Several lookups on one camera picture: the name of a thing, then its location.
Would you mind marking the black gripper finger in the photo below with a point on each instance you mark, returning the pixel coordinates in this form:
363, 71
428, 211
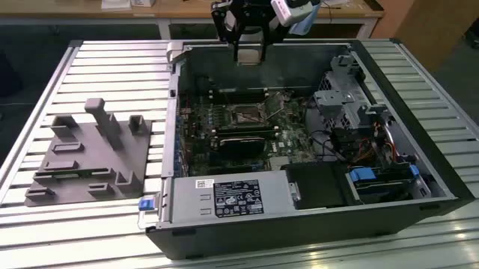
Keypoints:
220, 22
269, 28

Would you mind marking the silver CPU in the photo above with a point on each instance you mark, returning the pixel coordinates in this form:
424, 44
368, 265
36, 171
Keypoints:
249, 57

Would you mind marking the thin metal locking lever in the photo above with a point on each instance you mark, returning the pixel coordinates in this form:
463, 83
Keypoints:
276, 112

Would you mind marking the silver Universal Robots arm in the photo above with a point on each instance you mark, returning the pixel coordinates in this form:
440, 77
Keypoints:
304, 19

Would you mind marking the CPU socket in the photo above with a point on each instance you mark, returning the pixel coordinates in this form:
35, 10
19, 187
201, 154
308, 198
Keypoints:
244, 115

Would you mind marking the black plastic bay cover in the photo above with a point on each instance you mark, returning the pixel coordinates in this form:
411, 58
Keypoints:
317, 185

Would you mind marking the wooden desk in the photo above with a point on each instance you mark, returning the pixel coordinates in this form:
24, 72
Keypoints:
179, 11

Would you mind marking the white box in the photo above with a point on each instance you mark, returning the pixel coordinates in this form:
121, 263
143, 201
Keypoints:
116, 5

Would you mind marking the grey metal drive cage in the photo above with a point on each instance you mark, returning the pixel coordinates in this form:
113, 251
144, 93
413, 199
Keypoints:
332, 103

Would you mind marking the green motherboard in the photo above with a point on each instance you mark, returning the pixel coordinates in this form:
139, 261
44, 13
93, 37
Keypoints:
291, 143

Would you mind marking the wooden cabinet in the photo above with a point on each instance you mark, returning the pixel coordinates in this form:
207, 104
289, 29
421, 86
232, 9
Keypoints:
429, 28

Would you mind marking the graphics card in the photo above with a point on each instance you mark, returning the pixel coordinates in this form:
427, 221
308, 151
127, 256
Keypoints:
241, 147

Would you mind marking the silver chipset heat sink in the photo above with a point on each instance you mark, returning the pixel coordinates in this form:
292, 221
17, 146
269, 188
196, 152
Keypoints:
279, 162

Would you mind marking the blue disk carrier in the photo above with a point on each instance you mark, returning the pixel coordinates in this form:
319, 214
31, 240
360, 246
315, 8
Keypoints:
360, 175

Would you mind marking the grey parts rack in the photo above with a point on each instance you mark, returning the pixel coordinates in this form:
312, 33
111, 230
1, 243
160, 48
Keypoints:
93, 157

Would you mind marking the grey power supply unit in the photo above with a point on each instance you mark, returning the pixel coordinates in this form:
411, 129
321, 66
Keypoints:
187, 199

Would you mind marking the green RAM stick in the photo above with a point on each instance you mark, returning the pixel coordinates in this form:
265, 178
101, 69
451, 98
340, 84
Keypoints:
75, 173

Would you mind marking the blue case latch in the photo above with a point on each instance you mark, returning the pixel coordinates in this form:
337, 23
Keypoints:
147, 204

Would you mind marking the black PC case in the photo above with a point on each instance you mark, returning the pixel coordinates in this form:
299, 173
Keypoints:
261, 238

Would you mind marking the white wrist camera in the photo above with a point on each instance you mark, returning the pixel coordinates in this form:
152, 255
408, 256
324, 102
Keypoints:
283, 14

